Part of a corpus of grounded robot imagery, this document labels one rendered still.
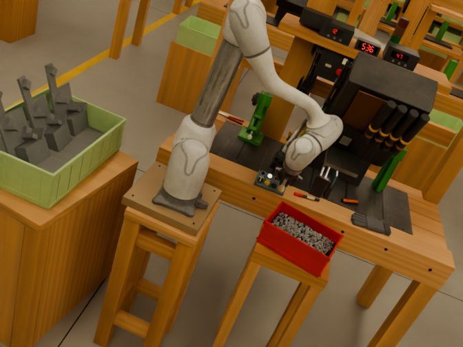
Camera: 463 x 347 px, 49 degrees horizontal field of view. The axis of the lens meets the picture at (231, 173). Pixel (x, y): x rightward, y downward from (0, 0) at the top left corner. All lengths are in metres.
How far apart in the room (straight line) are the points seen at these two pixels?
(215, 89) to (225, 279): 1.48
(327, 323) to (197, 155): 1.65
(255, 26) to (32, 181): 1.02
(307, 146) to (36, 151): 1.11
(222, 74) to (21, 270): 1.14
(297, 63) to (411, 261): 1.16
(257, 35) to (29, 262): 1.25
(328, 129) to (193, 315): 1.38
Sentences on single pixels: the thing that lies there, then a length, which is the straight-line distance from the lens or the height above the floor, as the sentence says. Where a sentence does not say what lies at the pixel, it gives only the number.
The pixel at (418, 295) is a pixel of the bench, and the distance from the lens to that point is 2.68.
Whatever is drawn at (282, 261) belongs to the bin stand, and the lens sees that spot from 2.19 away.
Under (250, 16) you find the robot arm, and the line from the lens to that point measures 1.79.
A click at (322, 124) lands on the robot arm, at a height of 1.37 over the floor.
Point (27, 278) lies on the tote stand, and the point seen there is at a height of 0.49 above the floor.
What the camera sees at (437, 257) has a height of 0.90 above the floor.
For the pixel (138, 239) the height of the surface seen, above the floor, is 0.72.
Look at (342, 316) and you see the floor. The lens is 3.36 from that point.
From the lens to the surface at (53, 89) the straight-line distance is 2.41.
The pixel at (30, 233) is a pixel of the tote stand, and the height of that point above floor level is 0.73.
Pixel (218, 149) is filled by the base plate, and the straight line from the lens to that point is 2.56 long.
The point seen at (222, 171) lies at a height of 0.90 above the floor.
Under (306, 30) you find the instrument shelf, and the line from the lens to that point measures 2.62.
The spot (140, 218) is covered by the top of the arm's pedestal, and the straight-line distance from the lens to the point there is 2.07.
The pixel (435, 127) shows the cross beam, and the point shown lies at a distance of 2.98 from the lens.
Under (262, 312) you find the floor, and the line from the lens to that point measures 3.10.
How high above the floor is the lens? 2.13
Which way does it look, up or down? 31 degrees down
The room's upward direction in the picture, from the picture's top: 21 degrees clockwise
